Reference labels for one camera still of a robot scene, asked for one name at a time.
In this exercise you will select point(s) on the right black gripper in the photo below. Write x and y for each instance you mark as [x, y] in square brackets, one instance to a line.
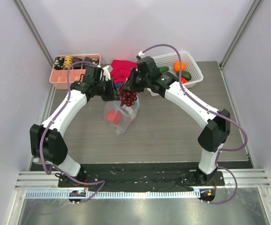
[131, 81]

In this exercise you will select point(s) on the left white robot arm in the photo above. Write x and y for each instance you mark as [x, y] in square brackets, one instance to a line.
[46, 140]

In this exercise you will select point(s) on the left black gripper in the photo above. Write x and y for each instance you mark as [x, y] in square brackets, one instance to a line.
[113, 95]

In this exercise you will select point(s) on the green avocado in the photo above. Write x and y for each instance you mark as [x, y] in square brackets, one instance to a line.
[186, 75]

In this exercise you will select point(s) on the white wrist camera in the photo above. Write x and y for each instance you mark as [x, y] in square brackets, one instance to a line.
[140, 55]
[106, 72]

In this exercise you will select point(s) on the red apple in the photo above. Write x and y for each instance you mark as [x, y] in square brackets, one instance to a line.
[114, 116]

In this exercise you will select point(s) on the green cucumber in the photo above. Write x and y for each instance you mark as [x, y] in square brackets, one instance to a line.
[164, 69]

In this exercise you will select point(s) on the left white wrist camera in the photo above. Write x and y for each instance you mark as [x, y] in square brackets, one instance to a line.
[106, 72]

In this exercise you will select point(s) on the dark brown roll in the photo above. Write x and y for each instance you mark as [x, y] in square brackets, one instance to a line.
[78, 65]

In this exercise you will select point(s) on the aluminium frame rail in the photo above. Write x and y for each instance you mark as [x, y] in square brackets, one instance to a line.
[243, 178]

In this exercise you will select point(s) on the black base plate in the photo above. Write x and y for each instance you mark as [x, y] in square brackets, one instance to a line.
[144, 177]

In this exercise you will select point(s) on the yellow striped roll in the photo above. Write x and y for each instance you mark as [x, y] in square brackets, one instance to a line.
[68, 61]

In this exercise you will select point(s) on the blue folded cloth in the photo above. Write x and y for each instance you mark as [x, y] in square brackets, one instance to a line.
[120, 83]

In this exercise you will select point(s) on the purple grape bunch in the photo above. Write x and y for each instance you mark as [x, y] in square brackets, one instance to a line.
[127, 97]

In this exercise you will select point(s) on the clear zip top bag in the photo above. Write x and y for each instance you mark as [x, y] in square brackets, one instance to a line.
[128, 115]

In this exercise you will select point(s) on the orange fruit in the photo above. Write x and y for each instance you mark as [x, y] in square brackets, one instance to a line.
[179, 66]

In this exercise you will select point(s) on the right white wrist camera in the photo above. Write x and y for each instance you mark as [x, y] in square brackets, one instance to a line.
[140, 55]

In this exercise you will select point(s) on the red folded cloth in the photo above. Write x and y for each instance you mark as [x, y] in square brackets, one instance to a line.
[121, 70]

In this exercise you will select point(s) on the white plastic basket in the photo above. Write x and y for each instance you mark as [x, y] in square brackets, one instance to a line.
[169, 59]

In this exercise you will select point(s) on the floral end roll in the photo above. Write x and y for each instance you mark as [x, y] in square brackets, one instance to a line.
[95, 61]

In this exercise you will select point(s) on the white slotted cable duct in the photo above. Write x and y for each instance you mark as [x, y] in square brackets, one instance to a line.
[80, 195]

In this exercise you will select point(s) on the black patterned roll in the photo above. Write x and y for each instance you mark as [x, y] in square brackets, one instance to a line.
[87, 61]

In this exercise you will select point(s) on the red pepper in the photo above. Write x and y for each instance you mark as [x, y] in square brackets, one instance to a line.
[183, 80]

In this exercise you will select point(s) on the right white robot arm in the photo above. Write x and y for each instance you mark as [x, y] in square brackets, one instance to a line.
[215, 129]

